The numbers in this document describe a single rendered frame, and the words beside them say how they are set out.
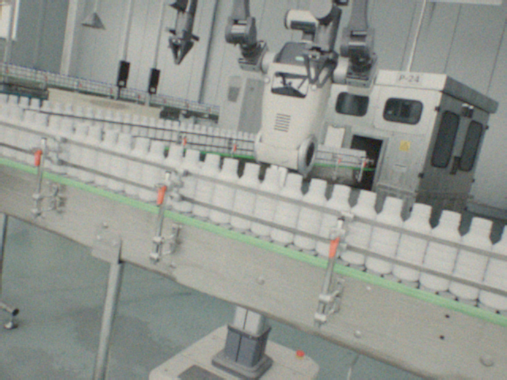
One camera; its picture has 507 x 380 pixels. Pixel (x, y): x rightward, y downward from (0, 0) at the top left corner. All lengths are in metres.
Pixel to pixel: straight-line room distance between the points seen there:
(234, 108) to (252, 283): 6.23
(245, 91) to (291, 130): 5.49
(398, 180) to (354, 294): 3.74
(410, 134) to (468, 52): 8.71
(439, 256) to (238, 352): 1.15
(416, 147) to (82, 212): 3.73
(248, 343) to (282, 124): 0.88
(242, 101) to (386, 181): 3.12
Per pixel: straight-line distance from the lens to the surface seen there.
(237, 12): 1.82
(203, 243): 1.20
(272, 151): 1.77
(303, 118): 1.73
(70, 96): 5.19
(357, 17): 1.65
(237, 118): 7.20
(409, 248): 1.05
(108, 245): 1.39
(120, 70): 7.38
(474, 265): 1.05
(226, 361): 2.02
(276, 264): 1.11
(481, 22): 13.51
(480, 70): 13.25
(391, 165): 4.80
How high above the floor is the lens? 1.28
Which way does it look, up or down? 8 degrees down
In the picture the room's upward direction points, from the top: 11 degrees clockwise
